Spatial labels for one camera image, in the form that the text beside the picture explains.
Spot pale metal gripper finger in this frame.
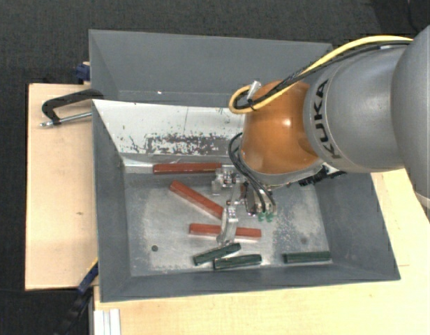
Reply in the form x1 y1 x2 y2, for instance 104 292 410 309
211 167 239 197
216 207 241 248

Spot red-brown flat block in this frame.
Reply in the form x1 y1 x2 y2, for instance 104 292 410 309
152 162 223 176
188 223 262 239
168 180 225 221

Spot dark green flat block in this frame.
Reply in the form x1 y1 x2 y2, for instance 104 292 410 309
282 251 332 265
212 253 263 271
192 242 242 267

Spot grey metal bin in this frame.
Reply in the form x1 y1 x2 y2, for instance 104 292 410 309
88 29 401 303

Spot pale flat board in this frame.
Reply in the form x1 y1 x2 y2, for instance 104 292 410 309
24 83 99 291

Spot black cylinder on white bracket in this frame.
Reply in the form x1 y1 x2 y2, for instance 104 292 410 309
298 165 346 188

